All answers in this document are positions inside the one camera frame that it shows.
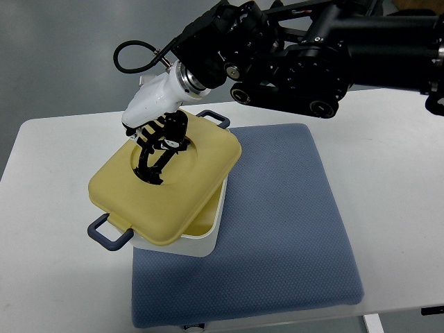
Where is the blue grey cushion mat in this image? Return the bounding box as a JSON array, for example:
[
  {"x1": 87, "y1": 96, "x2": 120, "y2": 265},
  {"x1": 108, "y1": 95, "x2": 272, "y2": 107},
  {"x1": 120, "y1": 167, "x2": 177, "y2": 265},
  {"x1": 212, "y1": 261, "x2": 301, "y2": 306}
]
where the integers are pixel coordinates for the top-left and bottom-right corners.
[{"x1": 132, "y1": 123, "x2": 364, "y2": 328}]

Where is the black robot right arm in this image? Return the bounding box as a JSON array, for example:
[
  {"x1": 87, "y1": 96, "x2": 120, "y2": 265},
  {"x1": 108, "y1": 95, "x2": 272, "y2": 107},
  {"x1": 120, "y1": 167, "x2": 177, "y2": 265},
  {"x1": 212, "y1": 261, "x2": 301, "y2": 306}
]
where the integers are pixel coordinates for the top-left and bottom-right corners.
[{"x1": 122, "y1": 1, "x2": 443, "y2": 129}]

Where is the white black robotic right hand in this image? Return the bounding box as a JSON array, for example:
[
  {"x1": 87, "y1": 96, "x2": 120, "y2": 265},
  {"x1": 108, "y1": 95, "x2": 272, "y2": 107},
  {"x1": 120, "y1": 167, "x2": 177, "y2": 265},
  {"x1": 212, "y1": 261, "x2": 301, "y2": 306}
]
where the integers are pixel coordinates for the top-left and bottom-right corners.
[{"x1": 121, "y1": 61, "x2": 212, "y2": 153}]

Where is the black table edge bracket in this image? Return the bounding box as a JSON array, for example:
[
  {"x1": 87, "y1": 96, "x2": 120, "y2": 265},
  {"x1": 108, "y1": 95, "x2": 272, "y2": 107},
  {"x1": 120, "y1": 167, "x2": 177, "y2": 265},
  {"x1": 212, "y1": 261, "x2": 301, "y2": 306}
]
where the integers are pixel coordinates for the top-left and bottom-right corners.
[{"x1": 420, "y1": 306, "x2": 444, "y2": 316}]

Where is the white table leg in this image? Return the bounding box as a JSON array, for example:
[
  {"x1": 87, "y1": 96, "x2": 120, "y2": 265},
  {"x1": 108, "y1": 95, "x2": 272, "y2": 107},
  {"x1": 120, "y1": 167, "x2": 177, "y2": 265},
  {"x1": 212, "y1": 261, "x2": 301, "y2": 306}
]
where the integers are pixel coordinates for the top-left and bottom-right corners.
[{"x1": 363, "y1": 314, "x2": 384, "y2": 333}]

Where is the yellow storage box lid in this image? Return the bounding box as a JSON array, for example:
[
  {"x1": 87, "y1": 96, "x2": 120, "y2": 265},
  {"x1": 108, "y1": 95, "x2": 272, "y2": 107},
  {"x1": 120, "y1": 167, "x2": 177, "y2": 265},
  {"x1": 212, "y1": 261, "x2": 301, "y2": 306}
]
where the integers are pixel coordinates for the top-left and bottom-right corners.
[{"x1": 87, "y1": 110, "x2": 241, "y2": 251}]

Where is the white storage box base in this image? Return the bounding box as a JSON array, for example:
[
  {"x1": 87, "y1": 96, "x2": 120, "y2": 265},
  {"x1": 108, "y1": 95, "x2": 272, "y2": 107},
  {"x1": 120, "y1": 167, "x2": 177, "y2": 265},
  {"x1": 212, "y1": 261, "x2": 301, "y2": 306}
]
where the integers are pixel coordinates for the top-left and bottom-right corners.
[{"x1": 130, "y1": 178, "x2": 228, "y2": 257}]

